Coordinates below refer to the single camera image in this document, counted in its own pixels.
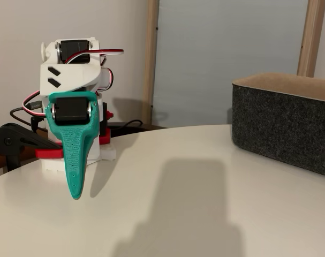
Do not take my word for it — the black clamp red trigger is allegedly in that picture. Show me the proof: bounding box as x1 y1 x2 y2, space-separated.
97 102 115 146

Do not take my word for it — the black clamp slanted handle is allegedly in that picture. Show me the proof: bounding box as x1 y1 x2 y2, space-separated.
0 122 64 172

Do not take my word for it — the grey felt box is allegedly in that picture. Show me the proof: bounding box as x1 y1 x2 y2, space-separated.
231 71 325 179

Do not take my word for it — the light wooden frame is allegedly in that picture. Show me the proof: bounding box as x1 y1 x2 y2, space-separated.
140 0 325 129

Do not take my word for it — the black power cable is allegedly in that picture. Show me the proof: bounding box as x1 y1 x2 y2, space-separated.
108 119 145 134

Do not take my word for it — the red white base servo wire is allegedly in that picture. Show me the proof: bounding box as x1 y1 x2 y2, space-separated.
22 90 49 116

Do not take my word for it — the red white wrist servo wire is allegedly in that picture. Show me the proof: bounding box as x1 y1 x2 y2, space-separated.
64 48 125 65

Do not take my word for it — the black USB cable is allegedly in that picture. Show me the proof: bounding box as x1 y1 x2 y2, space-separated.
9 101 49 132

